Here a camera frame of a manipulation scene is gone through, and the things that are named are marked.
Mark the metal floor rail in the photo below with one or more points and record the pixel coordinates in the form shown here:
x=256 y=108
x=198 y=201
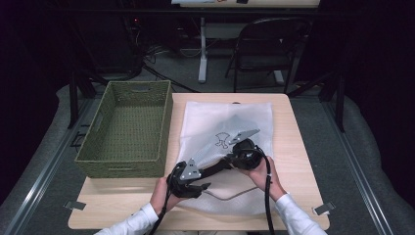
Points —
x=355 y=173
x=49 y=166

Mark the black metal stand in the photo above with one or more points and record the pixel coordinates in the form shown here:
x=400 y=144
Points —
x=340 y=104
x=73 y=98

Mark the green woven basket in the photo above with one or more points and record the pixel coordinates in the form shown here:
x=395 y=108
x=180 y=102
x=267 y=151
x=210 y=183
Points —
x=130 y=130

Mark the metal table clip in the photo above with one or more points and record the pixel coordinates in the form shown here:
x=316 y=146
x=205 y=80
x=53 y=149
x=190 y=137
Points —
x=75 y=205
x=323 y=209

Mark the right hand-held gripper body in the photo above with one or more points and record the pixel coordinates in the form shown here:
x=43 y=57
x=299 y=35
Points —
x=248 y=156

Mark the white mesh laundry bag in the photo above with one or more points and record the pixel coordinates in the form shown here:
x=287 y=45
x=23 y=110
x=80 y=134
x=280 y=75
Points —
x=202 y=117

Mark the person's left hand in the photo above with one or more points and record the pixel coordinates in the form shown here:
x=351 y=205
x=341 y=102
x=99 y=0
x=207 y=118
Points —
x=160 y=197

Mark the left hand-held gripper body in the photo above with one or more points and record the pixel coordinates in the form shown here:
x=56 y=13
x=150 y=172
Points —
x=182 y=182

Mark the white desk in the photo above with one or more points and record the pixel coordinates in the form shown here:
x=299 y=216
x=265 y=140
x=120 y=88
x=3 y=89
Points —
x=203 y=49

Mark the person's right hand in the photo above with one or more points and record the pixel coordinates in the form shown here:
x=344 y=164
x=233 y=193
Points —
x=269 y=179

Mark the black folding chair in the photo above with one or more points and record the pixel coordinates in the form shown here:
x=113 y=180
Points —
x=267 y=42

